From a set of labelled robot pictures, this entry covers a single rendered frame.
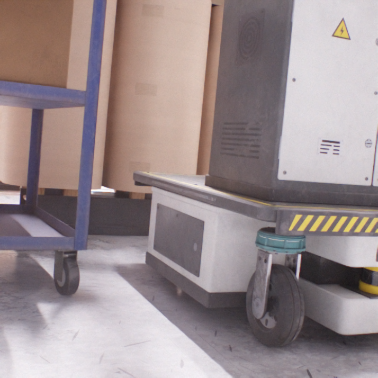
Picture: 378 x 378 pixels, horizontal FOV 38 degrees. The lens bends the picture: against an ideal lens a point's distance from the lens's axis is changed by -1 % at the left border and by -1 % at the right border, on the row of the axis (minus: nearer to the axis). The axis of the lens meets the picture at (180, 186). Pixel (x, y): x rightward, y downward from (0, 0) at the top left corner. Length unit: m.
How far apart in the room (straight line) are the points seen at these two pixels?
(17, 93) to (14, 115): 0.87
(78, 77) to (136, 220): 0.69
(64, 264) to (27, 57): 0.54
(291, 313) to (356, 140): 0.43
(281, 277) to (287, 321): 0.09
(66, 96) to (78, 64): 0.83
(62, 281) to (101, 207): 0.99
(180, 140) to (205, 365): 1.43
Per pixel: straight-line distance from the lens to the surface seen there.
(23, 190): 2.58
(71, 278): 1.48
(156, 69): 2.37
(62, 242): 1.48
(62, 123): 2.25
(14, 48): 1.45
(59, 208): 2.41
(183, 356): 1.17
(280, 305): 1.20
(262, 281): 1.23
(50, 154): 2.24
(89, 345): 1.19
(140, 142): 2.35
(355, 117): 1.33
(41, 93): 1.43
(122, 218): 2.49
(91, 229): 2.44
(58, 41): 1.48
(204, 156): 2.58
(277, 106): 1.22
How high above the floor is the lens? 0.43
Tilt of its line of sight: 4 degrees down
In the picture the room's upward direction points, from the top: 5 degrees clockwise
